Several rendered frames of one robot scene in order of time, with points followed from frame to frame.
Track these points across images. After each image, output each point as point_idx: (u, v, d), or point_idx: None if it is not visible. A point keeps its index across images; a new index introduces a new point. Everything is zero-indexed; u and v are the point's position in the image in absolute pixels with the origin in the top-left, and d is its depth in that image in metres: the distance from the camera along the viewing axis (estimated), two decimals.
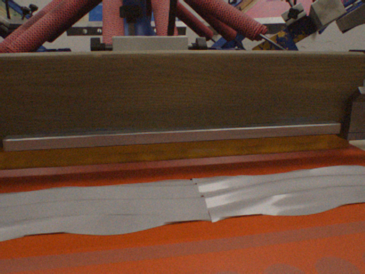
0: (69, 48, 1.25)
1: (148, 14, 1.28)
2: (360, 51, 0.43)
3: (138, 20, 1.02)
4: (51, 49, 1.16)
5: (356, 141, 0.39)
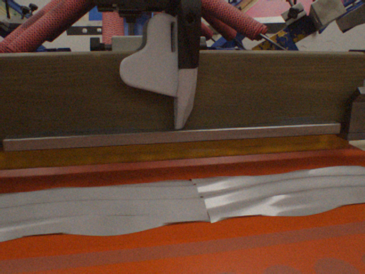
0: (69, 48, 1.25)
1: (148, 13, 1.28)
2: (360, 51, 0.43)
3: (138, 20, 1.02)
4: (51, 48, 1.16)
5: (356, 141, 0.39)
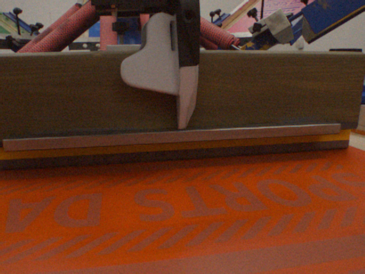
0: None
1: (141, 30, 1.47)
2: None
3: (131, 35, 1.21)
4: None
5: None
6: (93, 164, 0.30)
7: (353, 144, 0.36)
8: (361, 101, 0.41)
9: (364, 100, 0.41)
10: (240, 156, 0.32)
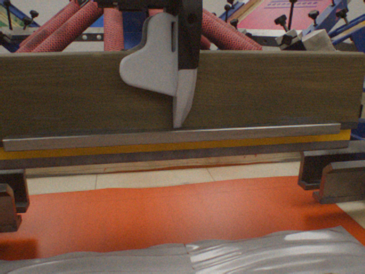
0: None
1: None
2: None
3: (138, 37, 1.06)
4: None
5: None
6: None
7: None
8: None
9: None
10: None
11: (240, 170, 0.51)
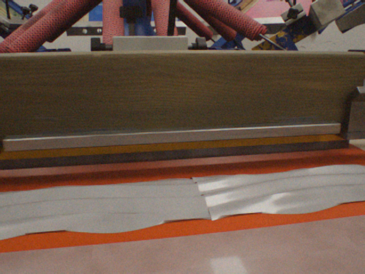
0: (69, 48, 1.25)
1: (148, 14, 1.28)
2: (360, 51, 0.43)
3: (138, 20, 1.02)
4: (51, 49, 1.16)
5: (356, 140, 0.39)
6: None
7: None
8: None
9: None
10: None
11: None
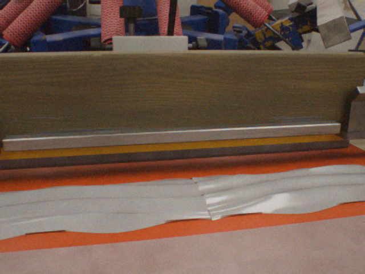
0: (64, 4, 1.18)
1: None
2: (360, 51, 0.43)
3: None
4: None
5: (356, 140, 0.39)
6: None
7: None
8: None
9: None
10: None
11: None
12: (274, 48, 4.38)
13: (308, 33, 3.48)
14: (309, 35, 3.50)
